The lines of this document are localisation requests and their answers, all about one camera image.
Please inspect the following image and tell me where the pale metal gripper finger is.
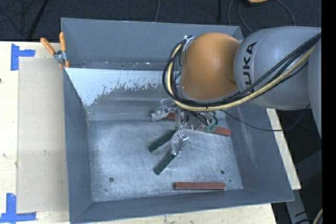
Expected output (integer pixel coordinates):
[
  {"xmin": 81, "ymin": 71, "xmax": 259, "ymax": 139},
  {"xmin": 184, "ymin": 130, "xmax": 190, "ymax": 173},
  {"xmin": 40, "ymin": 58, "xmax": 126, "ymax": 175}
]
[
  {"xmin": 151, "ymin": 98, "xmax": 176, "ymax": 122},
  {"xmin": 170, "ymin": 131, "xmax": 190, "ymax": 156}
]

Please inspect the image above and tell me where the dark green flat block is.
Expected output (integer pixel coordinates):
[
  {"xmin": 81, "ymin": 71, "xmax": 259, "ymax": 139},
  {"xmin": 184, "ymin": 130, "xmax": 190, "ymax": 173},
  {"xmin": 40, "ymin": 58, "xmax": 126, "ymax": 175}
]
[
  {"xmin": 147, "ymin": 129, "xmax": 177, "ymax": 153},
  {"xmin": 153, "ymin": 148, "xmax": 180, "ymax": 176}
]

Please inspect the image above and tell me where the red-brown flat block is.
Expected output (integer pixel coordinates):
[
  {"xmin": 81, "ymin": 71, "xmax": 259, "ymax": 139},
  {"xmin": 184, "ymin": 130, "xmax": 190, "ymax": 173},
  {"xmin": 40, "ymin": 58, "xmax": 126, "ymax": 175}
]
[{"xmin": 173, "ymin": 182, "xmax": 226, "ymax": 191}]

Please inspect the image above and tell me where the grey metal bin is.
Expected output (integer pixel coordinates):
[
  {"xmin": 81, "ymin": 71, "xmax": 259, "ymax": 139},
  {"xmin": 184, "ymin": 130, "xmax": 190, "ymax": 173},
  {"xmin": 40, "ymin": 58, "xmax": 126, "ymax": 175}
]
[{"xmin": 60, "ymin": 17, "xmax": 295, "ymax": 224}]

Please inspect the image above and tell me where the pale wood flat board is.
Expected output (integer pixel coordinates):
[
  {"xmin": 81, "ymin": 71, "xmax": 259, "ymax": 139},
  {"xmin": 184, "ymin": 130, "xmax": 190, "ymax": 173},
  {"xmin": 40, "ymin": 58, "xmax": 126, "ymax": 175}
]
[{"xmin": 16, "ymin": 57, "xmax": 69, "ymax": 215}]

